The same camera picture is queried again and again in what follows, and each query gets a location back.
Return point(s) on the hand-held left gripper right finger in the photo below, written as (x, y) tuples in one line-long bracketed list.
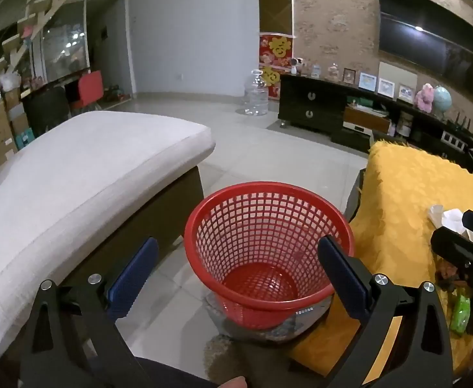
[(343, 279)]

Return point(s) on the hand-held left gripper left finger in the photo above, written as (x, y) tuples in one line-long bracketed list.
[(133, 281)]

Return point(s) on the white tissue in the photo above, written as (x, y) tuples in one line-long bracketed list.
[(455, 220)]

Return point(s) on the dark brown scrap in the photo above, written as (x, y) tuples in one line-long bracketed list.
[(449, 277)]

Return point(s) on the green packet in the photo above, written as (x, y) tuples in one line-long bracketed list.
[(461, 313)]

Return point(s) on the cream tissue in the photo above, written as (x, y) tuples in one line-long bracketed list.
[(436, 215)]

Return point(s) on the red plastic mesh basket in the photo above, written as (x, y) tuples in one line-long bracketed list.
[(260, 281)]

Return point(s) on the person's left hand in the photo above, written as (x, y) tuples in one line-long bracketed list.
[(232, 382)]

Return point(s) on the yellow tablecloth table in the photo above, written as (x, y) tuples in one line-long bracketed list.
[(398, 218)]

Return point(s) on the white power strip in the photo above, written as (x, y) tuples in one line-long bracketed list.
[(454, 138)]

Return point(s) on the black router with antennas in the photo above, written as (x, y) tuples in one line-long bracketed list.
[(461, 127)]

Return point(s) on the beige cushioned sofa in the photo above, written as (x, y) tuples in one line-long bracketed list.
[(87, 178)]

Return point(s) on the fuzzy brown floor mat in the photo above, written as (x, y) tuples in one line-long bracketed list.
[(244, 355)]

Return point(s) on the stacked jars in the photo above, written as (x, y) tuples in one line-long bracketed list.
[(405, 124)]

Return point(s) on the small white bottles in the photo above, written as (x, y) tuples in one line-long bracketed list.
[(393, 128)]

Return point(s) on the pale blue globe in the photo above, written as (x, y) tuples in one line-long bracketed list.
[(442, 99)]

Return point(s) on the wooden drawer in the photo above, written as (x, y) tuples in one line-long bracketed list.
[(366, 121)]

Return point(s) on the green and white papers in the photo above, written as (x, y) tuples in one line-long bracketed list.
[(366, 106)]

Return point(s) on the black television cabinet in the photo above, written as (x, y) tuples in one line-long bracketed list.
[(309, 105)]

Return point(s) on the teal box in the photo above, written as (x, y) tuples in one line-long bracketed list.
[(25, 138)]

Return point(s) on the colourful floor toys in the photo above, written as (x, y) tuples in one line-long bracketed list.
[(117, 95)]

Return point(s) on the black chair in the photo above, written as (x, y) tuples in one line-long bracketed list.
[(48, 109)]

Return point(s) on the red chair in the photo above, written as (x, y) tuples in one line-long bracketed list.
[(91, 87)]

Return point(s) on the large clear water bottle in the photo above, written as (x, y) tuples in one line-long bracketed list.
[(256, 97)]

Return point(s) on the stack of cardboard boxes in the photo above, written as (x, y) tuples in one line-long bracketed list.
[(0, 125)]

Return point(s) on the glass snow globe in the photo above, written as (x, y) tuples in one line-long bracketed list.
[(333, 71)]

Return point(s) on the small glass figurine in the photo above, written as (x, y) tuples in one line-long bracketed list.
[(315, 70)]

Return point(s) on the white plastic bag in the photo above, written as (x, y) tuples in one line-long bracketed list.
[(9, 82)]

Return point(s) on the glass window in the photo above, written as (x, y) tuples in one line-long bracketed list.
[(64, 40)]

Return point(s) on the pink hanging ornament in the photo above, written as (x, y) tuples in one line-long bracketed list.
[(27, 32)]

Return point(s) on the wooden stair shelf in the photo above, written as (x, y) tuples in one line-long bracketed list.
[(38, 20)]

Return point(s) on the white picture frame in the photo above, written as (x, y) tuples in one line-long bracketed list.
[(405, 92), (386, 85)]

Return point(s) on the beige wall board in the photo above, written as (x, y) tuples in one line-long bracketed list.
[(398, 70)]

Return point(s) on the blue picture frame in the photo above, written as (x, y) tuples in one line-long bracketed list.
[(367, 81)]

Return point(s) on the black wall television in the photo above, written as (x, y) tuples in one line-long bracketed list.
[(430, 36)]

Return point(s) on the dark photo frame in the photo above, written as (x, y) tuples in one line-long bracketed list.
[(349, 76)]

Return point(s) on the small white security camera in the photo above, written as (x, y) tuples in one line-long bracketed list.
[(296, 64)]

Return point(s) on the red wall poster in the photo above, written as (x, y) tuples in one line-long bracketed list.
[(276, 50)]

